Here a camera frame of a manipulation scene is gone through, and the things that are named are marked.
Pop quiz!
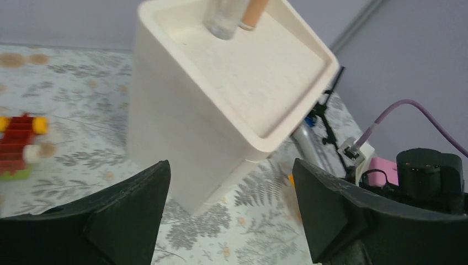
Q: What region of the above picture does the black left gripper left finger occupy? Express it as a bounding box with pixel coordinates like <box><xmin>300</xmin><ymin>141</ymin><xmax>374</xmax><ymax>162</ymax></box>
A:
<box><xmin>1</xmin><ymin>161</ymin><xmax>171</xmax><ymax>264</ymax></box>

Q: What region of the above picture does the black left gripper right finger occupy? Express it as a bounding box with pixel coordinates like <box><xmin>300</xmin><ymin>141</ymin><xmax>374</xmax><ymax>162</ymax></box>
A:
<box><xmin>292</xmin><ymin>158</ymin><xmax>467</xmax><ymax>264</ymax></box>

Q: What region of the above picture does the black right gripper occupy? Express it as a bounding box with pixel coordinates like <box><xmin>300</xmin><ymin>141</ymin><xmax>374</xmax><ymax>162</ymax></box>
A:
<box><xmin>359</xmin><ymin>148</ymin><xmax>465</xmax><ymax>214</ymax></box>

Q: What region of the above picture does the orange white cream tube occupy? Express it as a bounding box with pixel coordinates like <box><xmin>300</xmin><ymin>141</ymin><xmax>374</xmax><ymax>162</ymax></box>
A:
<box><xmin>288</xmin><ymin>174</ymin><xmax>295</xmax><ymax>187</ymax></box>

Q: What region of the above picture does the white drawer organizer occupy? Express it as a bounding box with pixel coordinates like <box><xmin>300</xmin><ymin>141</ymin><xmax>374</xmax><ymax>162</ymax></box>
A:
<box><xmin>126</xmin><ymin>1</ymin><xmax>339</xmax><ymax>215</ymax></box>

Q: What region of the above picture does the clear bottle black cap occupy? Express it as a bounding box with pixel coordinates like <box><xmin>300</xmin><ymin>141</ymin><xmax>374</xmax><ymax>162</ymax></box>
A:
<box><xmin>204</xmin><ymin>0</ymin><xmax>250</xmax><ymax>40</ymax></box>

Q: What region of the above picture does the beige foundation bottle grey cap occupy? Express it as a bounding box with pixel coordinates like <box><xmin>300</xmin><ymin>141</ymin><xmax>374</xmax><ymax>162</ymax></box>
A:
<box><xmin>239</xmin><ymin>0</ymin><xmax>269</xmax><ymax>31</ymax></box>

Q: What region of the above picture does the pink plastic scoop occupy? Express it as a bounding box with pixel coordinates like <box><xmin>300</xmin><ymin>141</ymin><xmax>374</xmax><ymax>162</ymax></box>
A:
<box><xmin>368</xmin><ymin>157</ymin><xmax>398</xmax><ymax>186</ymax></box>

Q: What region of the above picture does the silver toy microphone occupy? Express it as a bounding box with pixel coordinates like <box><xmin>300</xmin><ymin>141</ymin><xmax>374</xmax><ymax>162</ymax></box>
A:
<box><xmin>292</xmin><ymin>123</ymin><xmax>325</xmax><ymax>169</ymax></box>

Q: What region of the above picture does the blue toy brick car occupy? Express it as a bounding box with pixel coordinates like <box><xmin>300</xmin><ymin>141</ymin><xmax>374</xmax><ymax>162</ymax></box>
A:
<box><xmin>305</xmin><ymin>116</ymin><xmax>316</xmax><ymax>128</ymax></box>

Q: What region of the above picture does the red green white brick toy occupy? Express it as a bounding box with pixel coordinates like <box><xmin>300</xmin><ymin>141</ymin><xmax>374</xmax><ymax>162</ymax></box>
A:
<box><xmin>1</xmin><ymin>113</ymin><xmax>49</xmax><ymax>181</ymax></box>

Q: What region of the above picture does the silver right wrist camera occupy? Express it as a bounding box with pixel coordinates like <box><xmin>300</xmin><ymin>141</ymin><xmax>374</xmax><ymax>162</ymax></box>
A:
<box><xmin>338</xmin><ymin>137</ymin><xmax>375</xmax><ymax>186</ymax></box>

